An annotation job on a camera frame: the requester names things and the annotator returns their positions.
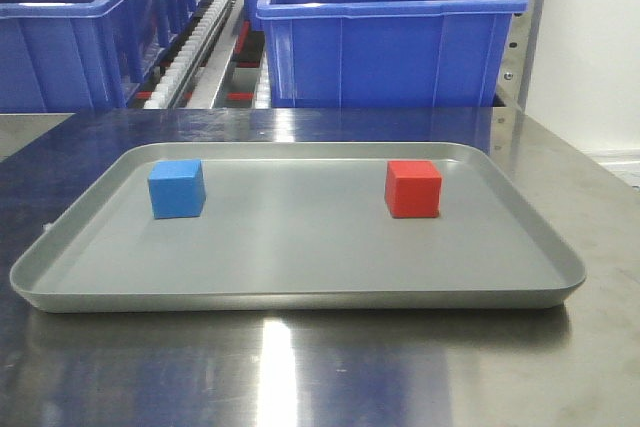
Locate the steel shelf upright post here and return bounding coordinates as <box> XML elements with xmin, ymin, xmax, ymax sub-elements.
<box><xmin>495</xmin><ymin>0</ymin><xmax>554</xmax><ymax>113</ymax></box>

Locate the blue foam cube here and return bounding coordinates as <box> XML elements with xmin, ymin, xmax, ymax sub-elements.
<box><xmin>147</xmin><ymin>159</ymin><xmax>206</xmax><ymax>219</ymax></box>

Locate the grey metal tray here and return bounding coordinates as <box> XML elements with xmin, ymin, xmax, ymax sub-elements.
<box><xmin>10</xmin><ymin>142</ymin><xmax>586</xmax><ymax>313</ymax></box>

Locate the red foam cube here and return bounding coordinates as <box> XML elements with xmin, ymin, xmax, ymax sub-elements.
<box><xmin>385</xmin><ymin>160</ymin><xmax>443</xmax><ymax>218</ymax></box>

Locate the blue plastic bin left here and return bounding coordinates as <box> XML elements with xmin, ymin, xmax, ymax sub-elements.
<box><xmin>1</xmin><ymin>0</ymin><xmax>202</xmax><ymax>114</ymax></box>

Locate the white roller conveyor track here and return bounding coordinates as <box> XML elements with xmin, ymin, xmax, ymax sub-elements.
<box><xmin>143</xmin><ymin>0</ymin><xmax>232</xmax><ymax>110</ymax></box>

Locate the blue plastic bin right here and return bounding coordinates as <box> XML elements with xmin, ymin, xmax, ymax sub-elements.
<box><xmin>257</xmin><ymin>0</ymin><xmax>528</xmax><ymax>108</ymax></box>

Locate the blue plastic bin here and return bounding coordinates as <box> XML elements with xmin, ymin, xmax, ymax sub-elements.
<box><xmin>1</xmin><ymin>0</ymin><xmax>202</xmax><ymax>114</ymax></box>
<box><xmin>257</xmin><ymin>0</ymin><xmax>528</xmax><ymax>108</ymax></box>

